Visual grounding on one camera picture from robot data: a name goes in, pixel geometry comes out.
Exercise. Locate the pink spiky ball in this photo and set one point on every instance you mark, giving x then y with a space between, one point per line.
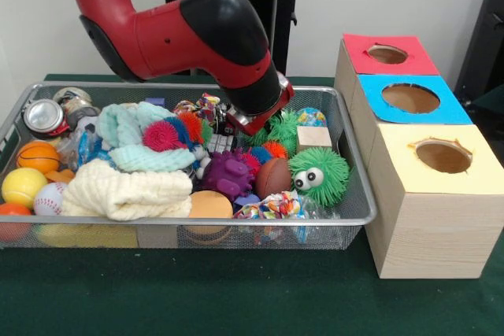
161 135

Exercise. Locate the cream waffle cloth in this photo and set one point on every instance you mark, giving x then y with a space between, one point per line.
130 190

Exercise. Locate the brown toy football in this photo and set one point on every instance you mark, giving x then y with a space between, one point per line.
275 178

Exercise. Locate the purple spiky toy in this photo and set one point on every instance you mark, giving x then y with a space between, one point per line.
228 174

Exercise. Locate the green fuzzy ball with eyes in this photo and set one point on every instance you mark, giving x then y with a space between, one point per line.
327 182

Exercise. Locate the wooden box with three holes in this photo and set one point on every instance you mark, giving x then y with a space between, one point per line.
433 233

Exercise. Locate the green spiky ball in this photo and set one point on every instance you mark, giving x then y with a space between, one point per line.
285 127

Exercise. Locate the crushed silver red can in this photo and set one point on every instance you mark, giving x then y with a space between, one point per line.
43 117

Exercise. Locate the dark green side tablecloth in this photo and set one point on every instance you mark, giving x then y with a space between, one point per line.
492 105

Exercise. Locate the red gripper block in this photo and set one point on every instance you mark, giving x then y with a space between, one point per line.
258 127

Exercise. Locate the yellow seamed ball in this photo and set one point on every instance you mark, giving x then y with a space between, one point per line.
23 186

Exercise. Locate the white baseball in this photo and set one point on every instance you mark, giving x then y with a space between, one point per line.
49 200

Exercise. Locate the black standing panel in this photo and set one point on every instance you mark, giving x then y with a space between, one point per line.
488 37

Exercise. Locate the mint waffle cloth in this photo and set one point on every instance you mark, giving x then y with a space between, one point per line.
122 127

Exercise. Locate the shallow mesh bin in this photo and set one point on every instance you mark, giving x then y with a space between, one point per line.
197 221

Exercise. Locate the orange toy basketball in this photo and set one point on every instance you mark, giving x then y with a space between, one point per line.
37 157

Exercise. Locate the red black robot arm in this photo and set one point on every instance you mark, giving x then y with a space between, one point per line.
177 37

